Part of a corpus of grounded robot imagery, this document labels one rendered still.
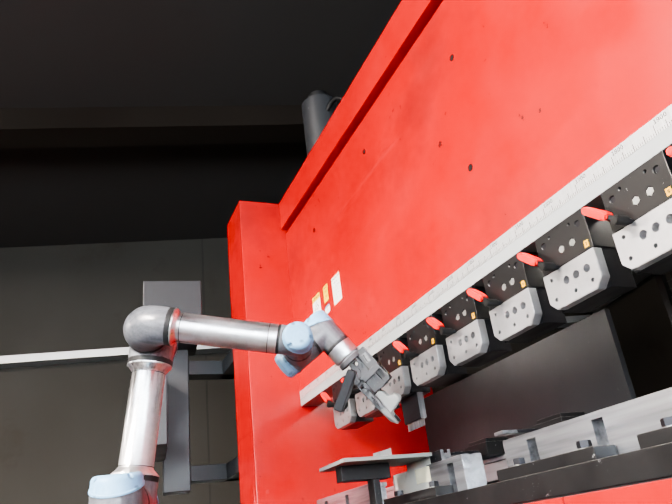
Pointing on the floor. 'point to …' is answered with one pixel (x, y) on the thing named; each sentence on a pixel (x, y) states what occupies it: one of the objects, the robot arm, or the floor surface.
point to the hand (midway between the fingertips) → (393, 420)
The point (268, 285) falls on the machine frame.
